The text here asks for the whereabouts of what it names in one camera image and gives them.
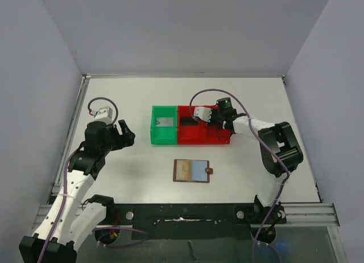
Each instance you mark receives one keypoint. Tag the brown leather card holder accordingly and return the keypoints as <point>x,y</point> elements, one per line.
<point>200,171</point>

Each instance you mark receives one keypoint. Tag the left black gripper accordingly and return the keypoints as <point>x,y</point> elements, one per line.
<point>124,140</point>

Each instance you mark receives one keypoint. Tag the silver card in green bin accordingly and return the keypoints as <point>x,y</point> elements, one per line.
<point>164,122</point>

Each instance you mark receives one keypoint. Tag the green plastic bin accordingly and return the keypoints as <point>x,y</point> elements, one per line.
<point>163,129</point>

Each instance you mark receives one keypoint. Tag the black card in red bin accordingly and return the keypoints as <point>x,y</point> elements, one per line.
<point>187,121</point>

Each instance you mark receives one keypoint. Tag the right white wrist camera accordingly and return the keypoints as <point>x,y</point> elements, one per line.
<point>202,113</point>

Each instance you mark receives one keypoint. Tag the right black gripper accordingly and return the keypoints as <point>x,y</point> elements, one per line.
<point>214,116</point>

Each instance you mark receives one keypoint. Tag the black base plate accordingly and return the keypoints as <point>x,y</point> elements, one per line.
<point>196,221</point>

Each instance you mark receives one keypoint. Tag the red plastic bin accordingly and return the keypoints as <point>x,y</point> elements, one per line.
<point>188,135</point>
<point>214,134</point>

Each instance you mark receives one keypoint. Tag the middle red plastic bin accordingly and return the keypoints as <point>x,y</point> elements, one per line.
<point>188,135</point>

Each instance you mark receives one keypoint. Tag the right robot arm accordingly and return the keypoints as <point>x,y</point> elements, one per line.
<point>280,151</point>

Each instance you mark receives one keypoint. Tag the right red plastic bin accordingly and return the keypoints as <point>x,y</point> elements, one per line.
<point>214,134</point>

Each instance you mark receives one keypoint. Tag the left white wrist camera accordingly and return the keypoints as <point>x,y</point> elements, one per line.
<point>103,115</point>

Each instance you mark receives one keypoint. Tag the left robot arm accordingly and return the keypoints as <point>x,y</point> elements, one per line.
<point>63,230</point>

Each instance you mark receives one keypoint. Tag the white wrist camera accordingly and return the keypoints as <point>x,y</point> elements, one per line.
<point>202,113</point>
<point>103,115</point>

